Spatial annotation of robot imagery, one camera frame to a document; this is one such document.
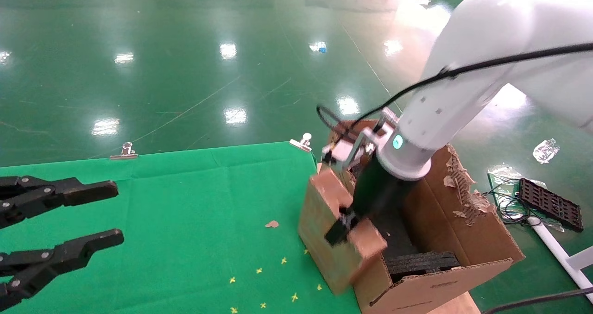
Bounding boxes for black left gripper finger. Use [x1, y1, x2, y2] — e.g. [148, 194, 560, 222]
[0, 228, 125, 311]
[0, 176, 119, 229]

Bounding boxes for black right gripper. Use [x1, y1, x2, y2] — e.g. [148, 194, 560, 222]
[324, 159, 413, 246]

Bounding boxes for small cardboard box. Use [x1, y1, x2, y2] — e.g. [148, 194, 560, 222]
[298, 166, 388, 296]

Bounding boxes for big open cardboard carton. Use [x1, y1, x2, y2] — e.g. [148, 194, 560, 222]
[320, 119, 525, 314]

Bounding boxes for silver binder clip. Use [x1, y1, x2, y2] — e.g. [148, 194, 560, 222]
[289, 132, 312, 152]
[109, 142, 139, 160]

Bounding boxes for long black foam block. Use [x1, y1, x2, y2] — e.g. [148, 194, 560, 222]
[385, 251, 460, 282]

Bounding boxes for large green table cloth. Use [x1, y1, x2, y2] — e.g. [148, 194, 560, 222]
[0, 141, 362, 314]

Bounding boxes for black grid tray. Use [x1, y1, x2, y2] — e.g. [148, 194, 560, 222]
[518, 178, 584, 232]

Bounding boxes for white pipe stand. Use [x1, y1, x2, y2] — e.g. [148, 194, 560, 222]
[528, 217, 593, 303]

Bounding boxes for crumpled clear plastic bag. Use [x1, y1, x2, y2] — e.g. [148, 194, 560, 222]
[533, 138, 560, 164]

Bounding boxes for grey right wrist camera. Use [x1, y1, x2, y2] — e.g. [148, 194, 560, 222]
[322, 108, 400, 172]

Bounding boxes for tangled green black wires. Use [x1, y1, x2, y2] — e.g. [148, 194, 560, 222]
[482, 177, 543, 226]

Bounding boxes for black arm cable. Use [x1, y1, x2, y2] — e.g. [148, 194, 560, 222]
[316, 42, 593, 162]

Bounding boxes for thick black cable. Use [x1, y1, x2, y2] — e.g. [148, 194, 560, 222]
[482, 287, 593, 314]

